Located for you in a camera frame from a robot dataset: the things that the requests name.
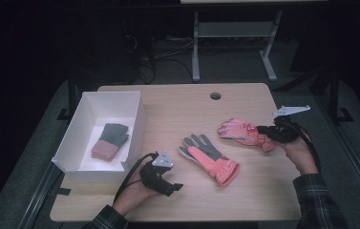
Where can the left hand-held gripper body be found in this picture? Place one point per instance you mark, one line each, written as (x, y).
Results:
(153, 178)

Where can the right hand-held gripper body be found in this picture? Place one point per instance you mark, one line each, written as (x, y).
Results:
(285, 129)

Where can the pink and white ski glove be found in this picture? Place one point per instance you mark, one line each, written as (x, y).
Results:
(241, 132)

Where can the orange and grey glove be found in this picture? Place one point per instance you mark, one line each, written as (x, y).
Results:
(212, 162)

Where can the white box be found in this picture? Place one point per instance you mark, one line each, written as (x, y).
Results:
(126, 108)

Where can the person's left hand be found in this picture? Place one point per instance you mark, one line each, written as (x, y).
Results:
(133, 195)

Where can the person's right hand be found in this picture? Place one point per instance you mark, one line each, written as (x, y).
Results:
(300, 156)

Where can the black stand leg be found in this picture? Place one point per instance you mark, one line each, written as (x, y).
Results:
(335, 95)
(71, 95)

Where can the grey metal stand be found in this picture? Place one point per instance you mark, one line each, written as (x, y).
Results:
(231, 30)

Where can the aluminium rail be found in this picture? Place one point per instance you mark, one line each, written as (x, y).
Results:
(355, 165)
(37, 197)

